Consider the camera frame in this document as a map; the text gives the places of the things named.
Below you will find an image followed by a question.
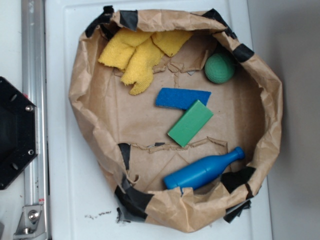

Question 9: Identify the blue plastic bottle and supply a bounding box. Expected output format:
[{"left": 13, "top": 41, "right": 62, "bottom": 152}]
[{"left": 163, "top": 146, "right": 245, "bottom": 190}]

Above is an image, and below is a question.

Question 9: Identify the metal corner bracket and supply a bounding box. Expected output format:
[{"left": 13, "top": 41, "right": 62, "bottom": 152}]
[{"left": 13, "top": 205, "right": 46, "bottom": 240}]

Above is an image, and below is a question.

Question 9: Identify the green textured ball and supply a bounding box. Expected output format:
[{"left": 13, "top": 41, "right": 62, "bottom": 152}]
[{"left": 204, "top": 53, "right": 236, "bottom": 84}]

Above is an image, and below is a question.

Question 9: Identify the yellow towel cloth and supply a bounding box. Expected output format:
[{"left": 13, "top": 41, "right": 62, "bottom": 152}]
[{"left": 98, "top": 28, "right": 193, "bottom": 96}]

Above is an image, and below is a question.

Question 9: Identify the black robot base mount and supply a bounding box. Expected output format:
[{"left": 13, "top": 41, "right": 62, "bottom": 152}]
[{"left": 0, "top": 77, "right": 38, "bottom": 190}]

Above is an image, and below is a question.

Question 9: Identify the brown paper bag tray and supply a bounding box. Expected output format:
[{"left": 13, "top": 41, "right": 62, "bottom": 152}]
[{"left": 69, "top": 6, "right": 283, "bottom": 233}]

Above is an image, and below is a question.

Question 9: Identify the aluminium extrusion rail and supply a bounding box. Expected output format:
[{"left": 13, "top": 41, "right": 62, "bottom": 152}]
[{"left": 21, "top": 0, "right": 52, "bottom": 240}]

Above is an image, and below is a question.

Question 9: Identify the blue sponge block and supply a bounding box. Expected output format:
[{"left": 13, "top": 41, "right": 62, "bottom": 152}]
[{"left": 155, "top": 87, "right": 212, "bottom": 110}]

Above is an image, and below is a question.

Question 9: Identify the green rectangular block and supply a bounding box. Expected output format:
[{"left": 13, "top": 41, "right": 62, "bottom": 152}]
[{"left": 167, "top": 100, "right": 214, "bottom": 148}]

